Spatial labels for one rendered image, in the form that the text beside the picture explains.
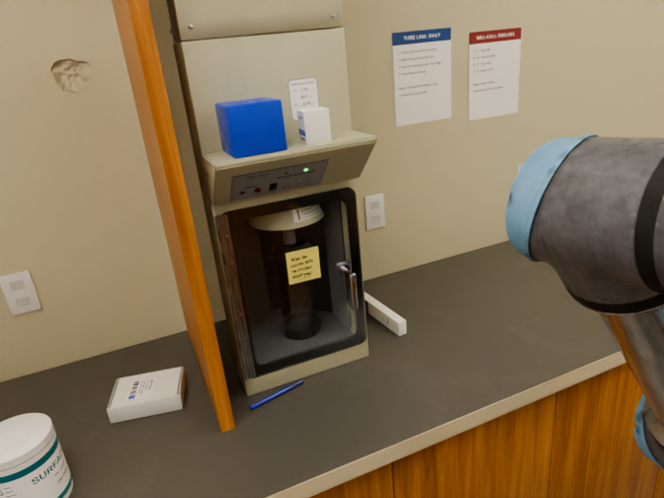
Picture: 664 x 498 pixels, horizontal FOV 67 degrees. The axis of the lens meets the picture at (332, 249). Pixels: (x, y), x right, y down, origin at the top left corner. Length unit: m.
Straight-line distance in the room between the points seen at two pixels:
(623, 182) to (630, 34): 1.92
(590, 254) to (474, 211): 1.49
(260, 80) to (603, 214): 0.75
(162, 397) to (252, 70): 0.74
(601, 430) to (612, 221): 1.21
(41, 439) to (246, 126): 0.65
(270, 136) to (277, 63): 0.17
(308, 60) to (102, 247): 0.77
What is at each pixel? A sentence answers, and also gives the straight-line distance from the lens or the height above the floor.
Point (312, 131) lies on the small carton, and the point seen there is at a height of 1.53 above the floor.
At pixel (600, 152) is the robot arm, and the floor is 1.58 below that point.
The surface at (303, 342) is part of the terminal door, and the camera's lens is 1.20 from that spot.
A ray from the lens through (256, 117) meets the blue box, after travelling 0.92.
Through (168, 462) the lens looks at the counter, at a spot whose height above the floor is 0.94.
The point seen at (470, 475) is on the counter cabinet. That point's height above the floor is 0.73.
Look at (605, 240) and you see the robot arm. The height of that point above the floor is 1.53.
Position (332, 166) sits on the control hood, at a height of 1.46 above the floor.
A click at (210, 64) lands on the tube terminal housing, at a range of 1.01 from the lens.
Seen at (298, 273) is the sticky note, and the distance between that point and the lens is 1.12.
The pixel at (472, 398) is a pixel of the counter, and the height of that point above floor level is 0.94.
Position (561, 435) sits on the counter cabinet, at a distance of 1.47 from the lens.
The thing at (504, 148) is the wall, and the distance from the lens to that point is 1.94.
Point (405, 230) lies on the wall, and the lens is 1.76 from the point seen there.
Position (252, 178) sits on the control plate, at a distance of 0.96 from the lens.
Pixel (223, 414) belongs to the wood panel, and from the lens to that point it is 1.14.
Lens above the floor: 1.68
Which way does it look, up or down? 22 degrees down
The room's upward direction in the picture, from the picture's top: 6 degrees counter-clockwise
